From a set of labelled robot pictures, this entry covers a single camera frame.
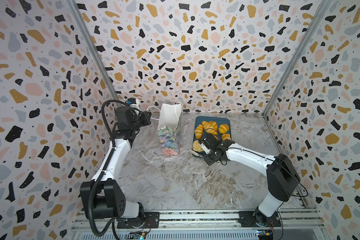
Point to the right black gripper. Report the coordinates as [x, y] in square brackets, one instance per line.
[209, 148]

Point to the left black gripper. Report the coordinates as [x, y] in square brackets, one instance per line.
[145, 117]

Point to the pale crumbly bread roll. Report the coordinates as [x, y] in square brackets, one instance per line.
[197, 147]

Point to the white floral paper bag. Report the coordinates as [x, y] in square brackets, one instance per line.
[169, 127]

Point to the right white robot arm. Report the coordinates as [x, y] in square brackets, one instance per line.
[282, 177]

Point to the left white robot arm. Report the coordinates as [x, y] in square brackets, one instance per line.
[102, 196]

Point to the braided twist bread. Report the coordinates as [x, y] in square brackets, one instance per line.
[226, 137]

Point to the small striped croissant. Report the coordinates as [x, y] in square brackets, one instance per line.
[199, 131]

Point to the large striped croissant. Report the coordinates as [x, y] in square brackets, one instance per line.
[208, 128]

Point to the round striped bun behind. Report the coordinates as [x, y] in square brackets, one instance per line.
[214, 124]

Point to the teal plastic tray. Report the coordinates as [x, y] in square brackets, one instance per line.
[219, 121]

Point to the shell shaped striped bun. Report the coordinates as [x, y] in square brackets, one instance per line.
[223, 128]

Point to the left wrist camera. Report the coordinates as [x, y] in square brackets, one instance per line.
[133, 103]

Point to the left aluminium corner post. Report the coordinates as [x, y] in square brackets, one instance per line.
[81, 25]

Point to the aluminium corner post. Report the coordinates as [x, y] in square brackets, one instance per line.
[81, 25]
[319, 15]

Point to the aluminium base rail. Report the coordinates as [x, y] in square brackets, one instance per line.
[286, 224]

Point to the right aluminium corner post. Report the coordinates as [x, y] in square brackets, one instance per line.
[319, 15]

